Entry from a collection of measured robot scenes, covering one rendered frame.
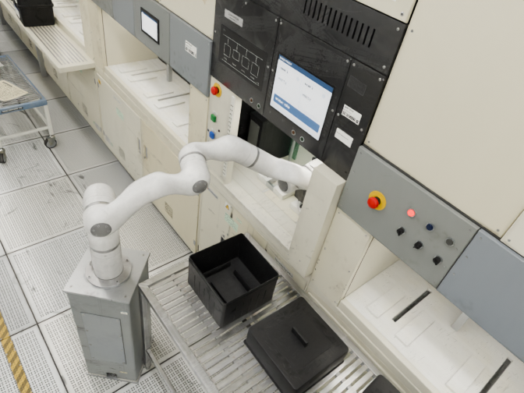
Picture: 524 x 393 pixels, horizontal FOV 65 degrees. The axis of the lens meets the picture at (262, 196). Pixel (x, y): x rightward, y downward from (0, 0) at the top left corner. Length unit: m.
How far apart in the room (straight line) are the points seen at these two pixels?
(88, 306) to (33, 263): 1.15
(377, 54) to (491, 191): 0.50
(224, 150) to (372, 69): 0.58
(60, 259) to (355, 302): 1.97
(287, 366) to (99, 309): 0.85
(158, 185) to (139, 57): 1.98
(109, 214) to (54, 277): 1.43
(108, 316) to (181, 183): 0.75
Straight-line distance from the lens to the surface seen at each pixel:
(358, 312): 1.80
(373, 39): 1.32
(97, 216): 1.57
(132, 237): 3.08
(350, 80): 1.38
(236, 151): 1.52
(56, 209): 3.37
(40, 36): 3.96
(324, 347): 1.68
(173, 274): 1.90
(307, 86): 1.52
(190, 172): 1.49
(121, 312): 1.92
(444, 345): 1.89
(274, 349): 1.63
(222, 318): 1.70
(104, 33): 3.24
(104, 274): 1.86
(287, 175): 1.63
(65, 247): 3.09
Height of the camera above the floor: 2.27
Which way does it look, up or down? 41 degrees down
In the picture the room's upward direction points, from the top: 12 degrees clockwise
